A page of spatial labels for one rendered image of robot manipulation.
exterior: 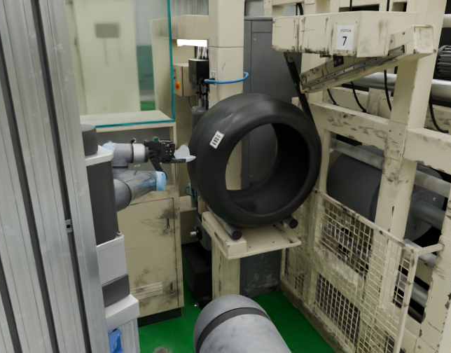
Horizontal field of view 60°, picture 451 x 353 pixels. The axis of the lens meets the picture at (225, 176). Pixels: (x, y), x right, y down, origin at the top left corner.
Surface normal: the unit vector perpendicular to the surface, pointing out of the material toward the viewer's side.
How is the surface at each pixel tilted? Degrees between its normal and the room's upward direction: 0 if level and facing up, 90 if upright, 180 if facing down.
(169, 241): 90
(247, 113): 47
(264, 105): 43
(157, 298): 90
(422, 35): 72
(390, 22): 90
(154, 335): 0
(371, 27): 90
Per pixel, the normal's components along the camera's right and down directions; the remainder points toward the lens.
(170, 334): 0.00, -0.94
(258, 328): 0.26, -0.93
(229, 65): 0.37, 0.32
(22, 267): 0.69, 0.25
